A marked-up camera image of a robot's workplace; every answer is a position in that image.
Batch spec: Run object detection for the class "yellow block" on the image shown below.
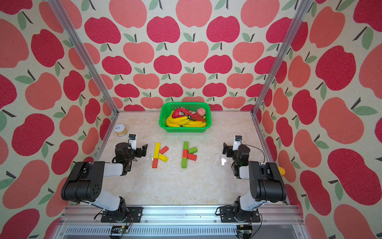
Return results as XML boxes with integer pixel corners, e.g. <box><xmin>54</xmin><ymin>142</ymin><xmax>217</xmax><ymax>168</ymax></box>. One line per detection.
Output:
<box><xmin>154</xmin><ymin>143</ymin><xmax>161</xmax><ymax>153</ymax></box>
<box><xmin>158</xmin><ymin>154</ymin><xmax>168</xmax><ymax>162</ymax></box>
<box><xmin>153</xmin><ymin>150</ymin><xmax>159</xmax><ymax>159</ymax></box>

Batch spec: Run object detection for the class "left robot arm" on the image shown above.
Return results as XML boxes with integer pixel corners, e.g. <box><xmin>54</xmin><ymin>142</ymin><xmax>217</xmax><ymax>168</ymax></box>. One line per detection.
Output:
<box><xmin>61</xmin><ymin>142</ymin><xmax>148</xmax><ymax>223</ymax></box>

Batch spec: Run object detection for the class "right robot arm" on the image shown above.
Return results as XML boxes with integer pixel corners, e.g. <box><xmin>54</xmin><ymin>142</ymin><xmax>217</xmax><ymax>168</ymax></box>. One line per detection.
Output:
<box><xmin>215</xmin><ymin>143</ymin><xmax>287</xmax><ymax>223</ymax></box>

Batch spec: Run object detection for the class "yellow banana bunch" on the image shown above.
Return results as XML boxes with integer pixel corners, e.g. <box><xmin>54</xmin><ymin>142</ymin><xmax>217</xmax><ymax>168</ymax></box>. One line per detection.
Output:
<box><xmin>166</xmin><ymin>111</ymin><xmax>207</xmax><ymax>127</ymax></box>

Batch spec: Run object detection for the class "pink peach toy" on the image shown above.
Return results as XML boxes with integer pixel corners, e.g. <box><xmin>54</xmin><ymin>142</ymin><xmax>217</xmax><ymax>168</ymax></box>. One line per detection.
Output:
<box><xmin>197</xmin><ymin>108</ymin><xmax>206</xmax><ymax>117</ymax></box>

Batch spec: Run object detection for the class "green plastic basket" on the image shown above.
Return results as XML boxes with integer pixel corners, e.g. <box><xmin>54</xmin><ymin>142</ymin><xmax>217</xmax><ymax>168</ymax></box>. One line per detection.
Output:
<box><xmin>159</xmin><ymin>102</ymin><xmax>211</xmax><ymax>132</ymax></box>

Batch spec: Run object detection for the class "red snack packet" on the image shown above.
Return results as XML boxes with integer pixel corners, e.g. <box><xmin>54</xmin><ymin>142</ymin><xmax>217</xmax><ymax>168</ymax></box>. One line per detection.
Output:
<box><xmin>172</xmin><ymin>108</ymin><xmax>206</xmax><ymax>122</ymax></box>

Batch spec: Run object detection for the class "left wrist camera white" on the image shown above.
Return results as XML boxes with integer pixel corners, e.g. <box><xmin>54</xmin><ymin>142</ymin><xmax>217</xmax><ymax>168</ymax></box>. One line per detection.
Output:
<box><xmin>128</xmin><ymin>134</ymin><xmax>137</xmax><ymax>150</ymax></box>

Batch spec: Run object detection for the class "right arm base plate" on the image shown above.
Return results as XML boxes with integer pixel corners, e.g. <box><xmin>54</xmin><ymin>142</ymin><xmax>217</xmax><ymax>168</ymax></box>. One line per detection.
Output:
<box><xmin>215</xmin><ymin>205</ymin><xmax>262</xmax><ymax>223</ymax></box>

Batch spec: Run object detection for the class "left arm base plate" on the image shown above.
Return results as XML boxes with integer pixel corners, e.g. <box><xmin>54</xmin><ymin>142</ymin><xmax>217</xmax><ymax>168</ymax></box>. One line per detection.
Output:
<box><xmin>100</xmin><ymin>207</ymin><xmax>143</xmax><ymax>223</ymax></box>

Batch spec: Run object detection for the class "aluminium front rail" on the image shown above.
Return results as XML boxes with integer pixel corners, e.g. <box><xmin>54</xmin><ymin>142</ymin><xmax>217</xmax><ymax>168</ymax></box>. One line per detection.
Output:
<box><xmin>52</xmin><ymin>204</ymin><xmax>310</xmax><ymax>239</ymax></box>

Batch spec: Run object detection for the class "right aluminium post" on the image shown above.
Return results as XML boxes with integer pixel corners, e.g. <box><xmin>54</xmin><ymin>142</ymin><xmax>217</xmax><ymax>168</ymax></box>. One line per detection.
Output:
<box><xmin>251</xmin><ymin>0</ymin><xmax>313</xmax><ymax>118</ymax></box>

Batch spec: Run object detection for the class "aluminium post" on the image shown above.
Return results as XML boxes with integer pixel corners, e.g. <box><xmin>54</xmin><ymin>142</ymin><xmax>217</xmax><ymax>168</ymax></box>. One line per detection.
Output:
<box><xmin>251</xmin><ymin>0</ymin><xmax>313</xmax><ymax>118</ymax></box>
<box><xmin>48</xmin><ymin>0</ymin><xmax>119</xmax><ymax>116</ymax></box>

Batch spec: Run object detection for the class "left aluminium post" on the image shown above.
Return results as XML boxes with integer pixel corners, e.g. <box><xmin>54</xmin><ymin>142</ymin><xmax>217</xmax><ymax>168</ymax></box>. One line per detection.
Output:
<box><xmin>48</xmin><ymin>0</ymin><xmax>119</xmax><ymax>116</ymax></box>

